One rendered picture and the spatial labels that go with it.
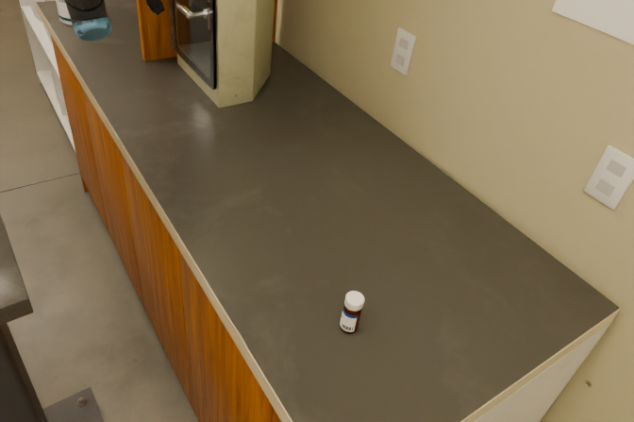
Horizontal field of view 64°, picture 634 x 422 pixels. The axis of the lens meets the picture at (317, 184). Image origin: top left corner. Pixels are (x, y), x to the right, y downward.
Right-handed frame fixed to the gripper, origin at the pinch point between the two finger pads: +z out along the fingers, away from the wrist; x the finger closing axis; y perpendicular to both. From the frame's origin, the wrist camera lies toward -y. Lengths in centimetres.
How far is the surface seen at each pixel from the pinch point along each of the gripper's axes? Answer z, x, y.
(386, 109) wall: 45, -29, -34
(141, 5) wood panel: -5.8, 32.4, -18.8
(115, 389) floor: -43, -17, -131
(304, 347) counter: -19, -85, -37
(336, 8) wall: 45.5, 1.9, -14.3
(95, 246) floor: -30, 55, -131
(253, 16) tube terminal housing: 12.6, -4.7, -11.1
